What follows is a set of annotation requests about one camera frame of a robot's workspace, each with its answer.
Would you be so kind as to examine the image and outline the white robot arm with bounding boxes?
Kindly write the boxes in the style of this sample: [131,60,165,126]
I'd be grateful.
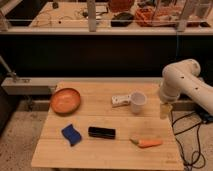
[158,59,213,116]

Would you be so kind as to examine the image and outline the white ceramic cup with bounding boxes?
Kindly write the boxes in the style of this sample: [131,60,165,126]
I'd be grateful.
[130,92,147,114]

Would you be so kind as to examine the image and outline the white plastic object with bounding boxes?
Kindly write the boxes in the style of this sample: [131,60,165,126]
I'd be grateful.
[111,95,130,107]

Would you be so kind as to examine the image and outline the black rectangular eraser block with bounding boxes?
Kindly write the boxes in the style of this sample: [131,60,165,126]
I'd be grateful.
[88,127,116,139]

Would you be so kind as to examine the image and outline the orange plastic crate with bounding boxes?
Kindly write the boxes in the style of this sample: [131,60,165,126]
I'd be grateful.
[134,7,201,28]

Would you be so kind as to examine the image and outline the blue sponge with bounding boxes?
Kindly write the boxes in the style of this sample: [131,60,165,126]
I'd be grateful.
[62,124,82,146]

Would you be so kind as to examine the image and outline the black pouch on shelf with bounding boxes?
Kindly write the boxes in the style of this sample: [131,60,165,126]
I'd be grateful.
[111,12,134,27]

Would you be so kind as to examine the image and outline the orange wooden bowl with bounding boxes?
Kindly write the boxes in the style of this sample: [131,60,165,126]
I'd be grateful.
[50,88,81,115]

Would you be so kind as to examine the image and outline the black floor cables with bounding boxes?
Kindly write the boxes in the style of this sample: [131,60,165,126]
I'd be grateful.
[170,110,213,171]

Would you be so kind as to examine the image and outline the white vertical post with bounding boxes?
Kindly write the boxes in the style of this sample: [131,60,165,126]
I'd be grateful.
[87,0,96,32]

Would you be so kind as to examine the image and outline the metal clamp bracket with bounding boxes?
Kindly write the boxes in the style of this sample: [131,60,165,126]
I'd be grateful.
[0,54,31,84]

